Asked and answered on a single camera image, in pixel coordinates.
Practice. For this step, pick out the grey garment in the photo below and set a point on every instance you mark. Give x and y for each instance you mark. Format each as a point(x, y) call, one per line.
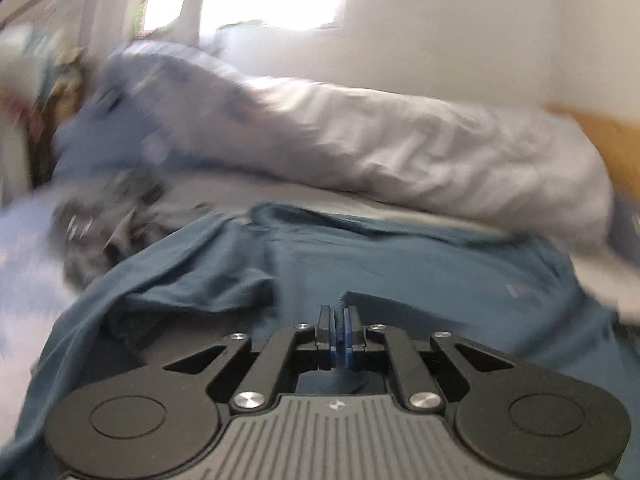
point(115, 240)

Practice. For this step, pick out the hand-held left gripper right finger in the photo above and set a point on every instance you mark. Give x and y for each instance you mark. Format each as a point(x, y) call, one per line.
point(352, 340)

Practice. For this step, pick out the blue pillow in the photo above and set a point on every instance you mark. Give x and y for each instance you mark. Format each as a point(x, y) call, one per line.
point(100, 145)

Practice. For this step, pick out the wooden headboard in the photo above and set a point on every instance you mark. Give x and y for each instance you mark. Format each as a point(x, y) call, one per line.
point(615, 145)

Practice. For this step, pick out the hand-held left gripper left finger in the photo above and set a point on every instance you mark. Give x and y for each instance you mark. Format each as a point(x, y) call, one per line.
point(325, 340)

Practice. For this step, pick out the teal long-sleeve shirt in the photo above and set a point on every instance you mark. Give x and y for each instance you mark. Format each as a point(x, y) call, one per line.
point(400, 270)

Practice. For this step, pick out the grey printed duvet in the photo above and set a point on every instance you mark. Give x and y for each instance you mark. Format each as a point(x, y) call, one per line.
point(400, 150)

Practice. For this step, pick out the white teal plush pillow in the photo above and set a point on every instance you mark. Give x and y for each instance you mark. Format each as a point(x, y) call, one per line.
point(20, 55)

